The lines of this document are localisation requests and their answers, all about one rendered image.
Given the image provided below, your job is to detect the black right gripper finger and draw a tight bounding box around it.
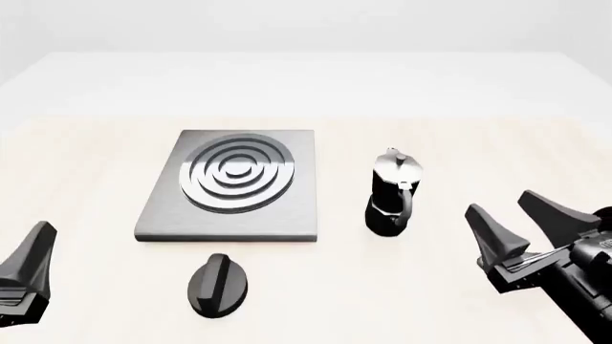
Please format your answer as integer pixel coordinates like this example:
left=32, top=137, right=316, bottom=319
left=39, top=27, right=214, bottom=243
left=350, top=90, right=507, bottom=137
left=464, top=203, right=532, bottom=276
left=517, top=189, right=601, bottom=250

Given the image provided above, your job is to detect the flat grey stove plate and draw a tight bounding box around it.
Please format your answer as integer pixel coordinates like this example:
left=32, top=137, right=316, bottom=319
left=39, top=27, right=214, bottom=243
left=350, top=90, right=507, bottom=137
left=134, top=129, right=318, bottom=244

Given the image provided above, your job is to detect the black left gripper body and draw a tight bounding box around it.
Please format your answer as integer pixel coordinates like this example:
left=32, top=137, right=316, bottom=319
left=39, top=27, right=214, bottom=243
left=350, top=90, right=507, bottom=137
left=0, top=285, right=51, bottom=327

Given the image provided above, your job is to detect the round black stove knob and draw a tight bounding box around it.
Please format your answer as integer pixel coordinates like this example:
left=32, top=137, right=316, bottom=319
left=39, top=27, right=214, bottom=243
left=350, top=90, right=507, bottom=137
left=187, top=252, right=250, bottom=320

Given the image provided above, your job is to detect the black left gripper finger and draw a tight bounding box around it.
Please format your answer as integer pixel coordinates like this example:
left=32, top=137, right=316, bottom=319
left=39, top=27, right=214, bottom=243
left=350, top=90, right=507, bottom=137
left=0, top=221, right=58, bottom=299

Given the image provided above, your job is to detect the black moka pot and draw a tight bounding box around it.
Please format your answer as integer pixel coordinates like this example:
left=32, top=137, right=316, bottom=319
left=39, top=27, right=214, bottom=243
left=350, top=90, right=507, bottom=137
left=364, top=146, right=426, bottom=238

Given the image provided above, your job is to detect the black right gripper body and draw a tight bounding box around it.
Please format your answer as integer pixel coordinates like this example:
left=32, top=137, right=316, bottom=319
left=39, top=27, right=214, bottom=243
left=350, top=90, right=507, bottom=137
left=486, top=228, right=612, bottom=320

